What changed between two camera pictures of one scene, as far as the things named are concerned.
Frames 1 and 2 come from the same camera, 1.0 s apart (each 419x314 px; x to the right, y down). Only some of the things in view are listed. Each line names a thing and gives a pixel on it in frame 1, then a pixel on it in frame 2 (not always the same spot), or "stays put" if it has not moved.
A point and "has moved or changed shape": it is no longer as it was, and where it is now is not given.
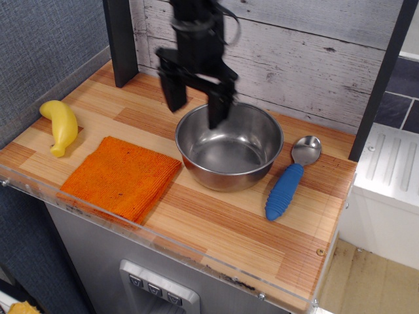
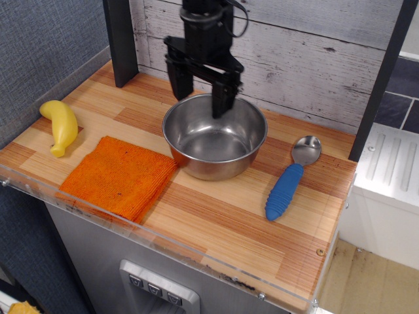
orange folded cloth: [121, 178] stays put
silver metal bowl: [238, 156] has moved or changed shape
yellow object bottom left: [23, 308] stays put
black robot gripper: [199, 25] to [207, 40]
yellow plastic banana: [65, 124] stays put
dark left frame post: [119, 26] stays put
